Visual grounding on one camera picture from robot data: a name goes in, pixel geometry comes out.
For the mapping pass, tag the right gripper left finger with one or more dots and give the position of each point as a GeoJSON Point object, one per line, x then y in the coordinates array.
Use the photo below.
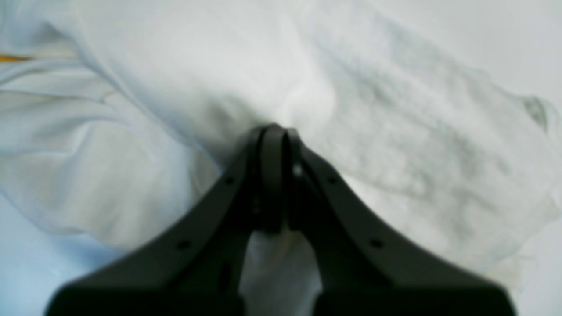
{"type": "Point", "coordinates": [194, 267]}

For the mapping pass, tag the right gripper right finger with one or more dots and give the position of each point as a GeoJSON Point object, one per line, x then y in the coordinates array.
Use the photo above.
{"type": "Point", "coordinates": [368, 268]}

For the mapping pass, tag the white printed T-shirt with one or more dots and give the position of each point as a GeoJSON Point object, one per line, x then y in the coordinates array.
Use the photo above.
{"type": "Point", "coordinates": [121, 114]}

